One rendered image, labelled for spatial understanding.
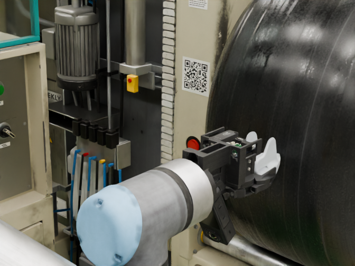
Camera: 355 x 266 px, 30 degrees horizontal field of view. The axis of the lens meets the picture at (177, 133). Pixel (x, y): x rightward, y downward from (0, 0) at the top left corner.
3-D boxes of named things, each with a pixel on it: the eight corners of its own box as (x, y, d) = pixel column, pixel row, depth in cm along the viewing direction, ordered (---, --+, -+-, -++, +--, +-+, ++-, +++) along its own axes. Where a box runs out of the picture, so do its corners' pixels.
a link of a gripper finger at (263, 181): (284, 169, 99) (250, 188, 93) (283, 179, 99) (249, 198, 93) (258, 161, 102) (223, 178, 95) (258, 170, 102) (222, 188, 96)
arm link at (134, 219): (72, 262, 82) (66, 188, 79) (143, 226, 91) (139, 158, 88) (125, 287, 76) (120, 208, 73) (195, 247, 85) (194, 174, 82)
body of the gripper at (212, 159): (267, 138, 94) (213, 162, 85) (262, 192, 97) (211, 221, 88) (224, 124, 99) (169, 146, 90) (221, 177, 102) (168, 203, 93)
